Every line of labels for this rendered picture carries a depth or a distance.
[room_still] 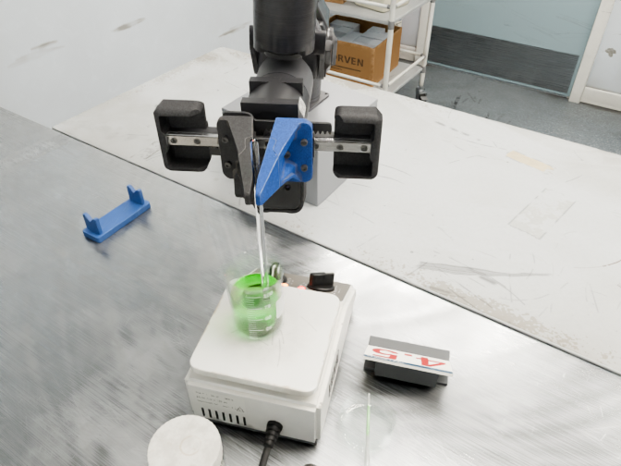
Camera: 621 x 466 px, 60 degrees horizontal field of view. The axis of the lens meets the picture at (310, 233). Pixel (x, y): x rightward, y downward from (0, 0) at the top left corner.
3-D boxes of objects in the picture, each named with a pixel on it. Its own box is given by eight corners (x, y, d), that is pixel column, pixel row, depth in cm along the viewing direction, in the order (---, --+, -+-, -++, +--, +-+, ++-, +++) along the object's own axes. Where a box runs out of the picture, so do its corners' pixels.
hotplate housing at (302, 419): (254, 282, 69) (249, 235, 63) (356, 300, 66) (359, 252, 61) (182, 441, 52) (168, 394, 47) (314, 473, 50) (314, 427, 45)
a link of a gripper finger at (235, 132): (261, 116, 42) (266, 179, 46) (216, 115, 42) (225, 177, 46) (247, 165, 37) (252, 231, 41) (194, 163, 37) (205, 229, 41)
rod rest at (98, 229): (135, 200, 82) (130, 180, 80) (152, 207, 81) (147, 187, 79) (82, 236, 76) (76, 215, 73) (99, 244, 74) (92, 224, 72)
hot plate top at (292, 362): (232, 281, 58) (231, 275, 57) (342, 300, 56) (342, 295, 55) (186, 373, 49) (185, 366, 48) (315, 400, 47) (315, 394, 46)
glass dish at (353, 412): (373, 395, 56) (375, 382, 55) (405, 438, 52) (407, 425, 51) (328, 417, 54) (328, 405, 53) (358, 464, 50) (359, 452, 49)
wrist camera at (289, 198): (315, 128, 51) (316, 184, 55) (237, 126, 51) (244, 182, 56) (310, 164, 46) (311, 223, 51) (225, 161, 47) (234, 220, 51)
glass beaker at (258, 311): (285, 301, 55) (282, 241, 50) (289, 344, 51) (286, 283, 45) (225, 307, 54) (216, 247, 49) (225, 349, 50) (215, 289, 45)
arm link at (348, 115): (382, 73, 48) (376, 133, 52) (176, 67, 49) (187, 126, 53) (383, 117, 42) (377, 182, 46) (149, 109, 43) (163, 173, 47)
